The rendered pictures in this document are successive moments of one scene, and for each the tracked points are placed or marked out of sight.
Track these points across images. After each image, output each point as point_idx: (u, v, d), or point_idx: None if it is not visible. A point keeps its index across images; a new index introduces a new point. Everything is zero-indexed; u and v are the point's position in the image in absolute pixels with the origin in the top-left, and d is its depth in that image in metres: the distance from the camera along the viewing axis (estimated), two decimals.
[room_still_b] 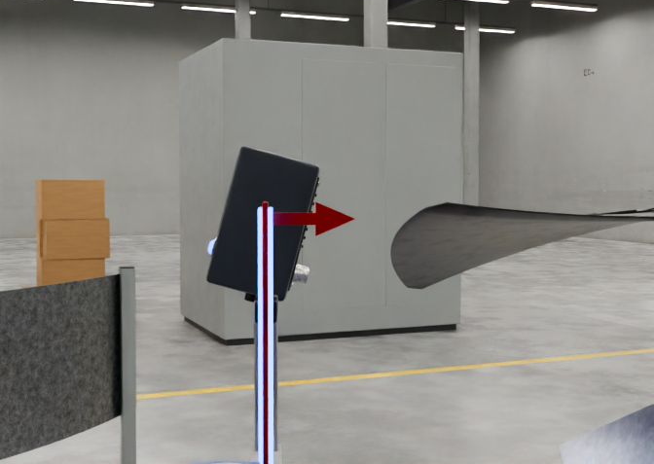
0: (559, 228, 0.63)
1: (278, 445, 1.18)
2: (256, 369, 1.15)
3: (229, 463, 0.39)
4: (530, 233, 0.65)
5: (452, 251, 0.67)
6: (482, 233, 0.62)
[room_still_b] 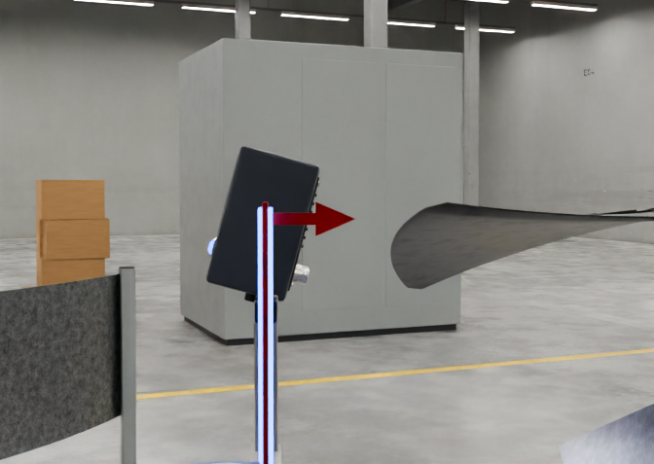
0: (559, 228, 0.63)
1: (278, 445, 1.18)
2: (256, 369, 1.15)
3: (229, 463, 0.39)
4: (530, 233, 0.65)
5: (452, 251, 0.67)
6: (482, 233, 0.62)
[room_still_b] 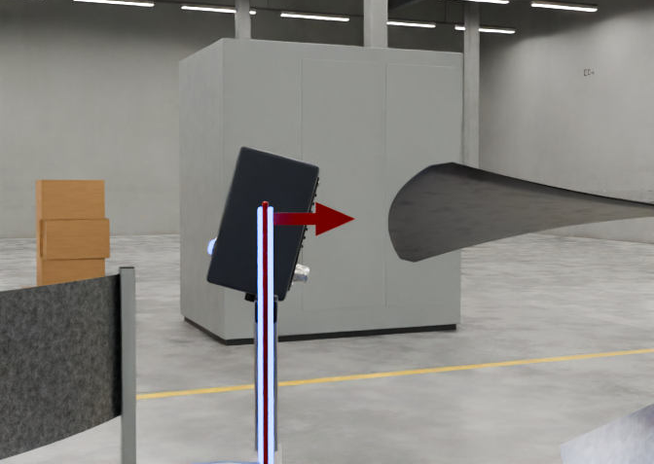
0: (559, 209, 0.62)
1: (278, 445, 1.18)
2: (256, 369, 1.15)
3: (229, 463, 0.39)
4: (529, 213, 0.64)
5: (449, 223, 0.67)
6: (482, 205, 0.62)
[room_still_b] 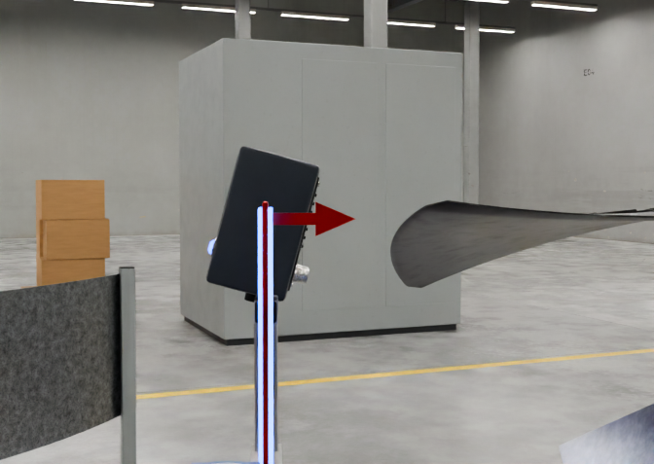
0: None
1: (278, 445, 1.18)
2: (256, 369, 1.15)
3: (229, 463, 0.39)
4: None
5: None
6: None
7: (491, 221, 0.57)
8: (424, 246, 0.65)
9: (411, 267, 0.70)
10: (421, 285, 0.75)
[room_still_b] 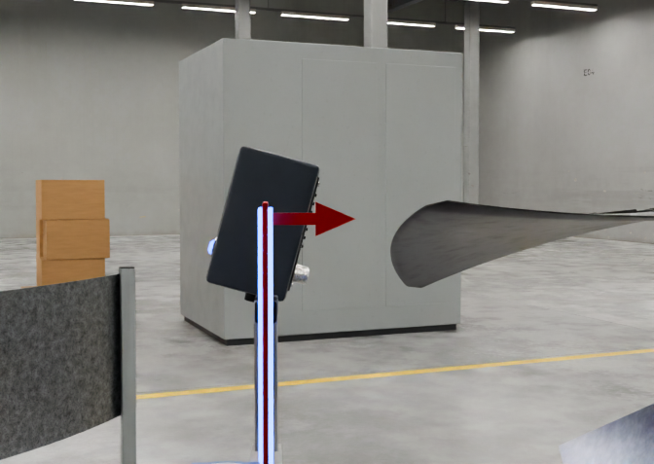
0: None
1: (278, 445, 1.18)
2: (256, 369, 1.15)
3: (229, 463, 0.39)
4: None
5: None
6: None
7: (491, 221, 0.57)
8: (424, 246, 0.65)
9: (411, 267, 0.70)
10: (421, 285, 0.75)
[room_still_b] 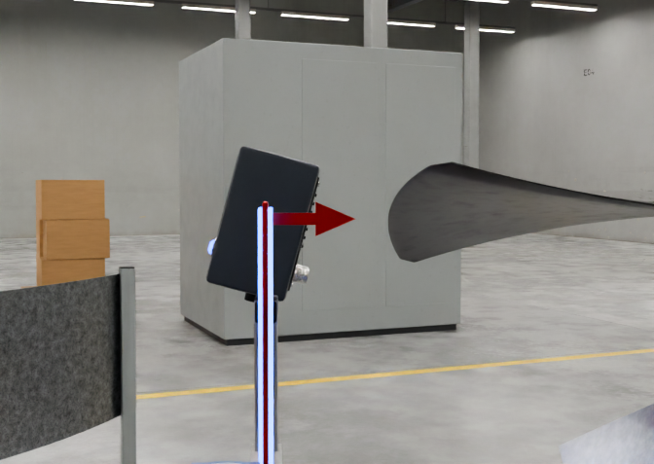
0: None
1: (278, 445, 1.18)
2: (256, 369, 1.15)
3: (229, 463, 0.39)
4: None
5: None
6: None
7: (493, 191, 0.57)
8: (422, 215, 0.65)
9: (406, 238, 0.70)
10: (415, 260, 0.75)
